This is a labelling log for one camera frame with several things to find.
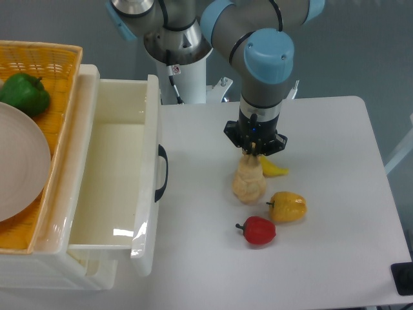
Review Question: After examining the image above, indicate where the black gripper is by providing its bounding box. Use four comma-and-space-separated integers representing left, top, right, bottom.
224, 105, 288, 156

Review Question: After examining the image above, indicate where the square bread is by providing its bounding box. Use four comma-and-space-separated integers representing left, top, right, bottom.
237, 149, 263, 182

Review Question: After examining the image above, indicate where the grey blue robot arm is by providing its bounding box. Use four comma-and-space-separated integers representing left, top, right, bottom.
106, 1, 325, 156

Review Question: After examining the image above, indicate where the round bread roll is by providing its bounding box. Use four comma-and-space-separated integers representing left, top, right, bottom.
232, 175, 267, 204

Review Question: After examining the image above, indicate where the upper white drawer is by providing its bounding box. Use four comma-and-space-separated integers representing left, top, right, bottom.
69, 75, 163, 276

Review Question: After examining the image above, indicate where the yellow banana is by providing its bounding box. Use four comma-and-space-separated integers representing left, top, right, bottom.
259, 156, 289, 177

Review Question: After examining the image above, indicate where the white clamp behind table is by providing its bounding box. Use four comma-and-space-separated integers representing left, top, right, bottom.
286, 80, 299, 100

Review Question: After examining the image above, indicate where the yellow bell pepper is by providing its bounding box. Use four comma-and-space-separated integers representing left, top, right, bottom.
266, 191, 308, 222

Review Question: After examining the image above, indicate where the red bell pepper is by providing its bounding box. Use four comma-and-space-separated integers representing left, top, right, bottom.
235, 216, 276, 245

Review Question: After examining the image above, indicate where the black device at table corner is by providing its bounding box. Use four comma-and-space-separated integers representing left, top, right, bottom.
390, 262, 413, 296

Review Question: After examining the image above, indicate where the yellow woven basket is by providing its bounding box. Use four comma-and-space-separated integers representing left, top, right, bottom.
1, 41, 83, 255

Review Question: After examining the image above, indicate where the pink plate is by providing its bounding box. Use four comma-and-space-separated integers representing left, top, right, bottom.
1, 103, 51, 221

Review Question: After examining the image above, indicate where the green bell pepper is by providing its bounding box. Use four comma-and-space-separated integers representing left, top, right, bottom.
1, 73, 50, 117

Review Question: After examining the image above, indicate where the white bracket behind table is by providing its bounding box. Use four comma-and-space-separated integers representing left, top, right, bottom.
206, 77, 233, 103

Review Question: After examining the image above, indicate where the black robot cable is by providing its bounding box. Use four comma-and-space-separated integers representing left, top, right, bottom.
165, 50, 185, 105

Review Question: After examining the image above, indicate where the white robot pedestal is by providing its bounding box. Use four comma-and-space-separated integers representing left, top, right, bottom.
143, 19, 214, 105

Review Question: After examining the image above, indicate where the black drawer handle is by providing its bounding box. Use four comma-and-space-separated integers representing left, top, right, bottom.
154, 144, 169, 203

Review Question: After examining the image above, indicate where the white frame at right edge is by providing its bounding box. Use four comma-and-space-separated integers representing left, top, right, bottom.
384, 128, 412, 175

